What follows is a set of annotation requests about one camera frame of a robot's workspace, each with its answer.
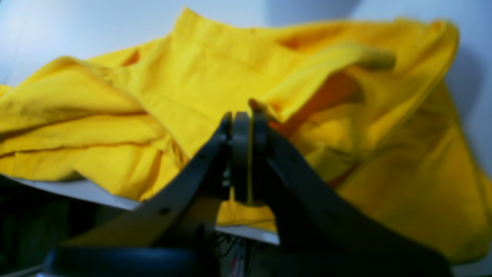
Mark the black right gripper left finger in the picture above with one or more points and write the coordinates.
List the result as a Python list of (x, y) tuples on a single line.
[(171, 235)]

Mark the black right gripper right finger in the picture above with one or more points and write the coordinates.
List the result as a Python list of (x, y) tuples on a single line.
[(321, 234)]

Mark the orange yellow t-shirt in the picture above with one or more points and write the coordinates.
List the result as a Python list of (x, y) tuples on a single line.
[(365, 103)]

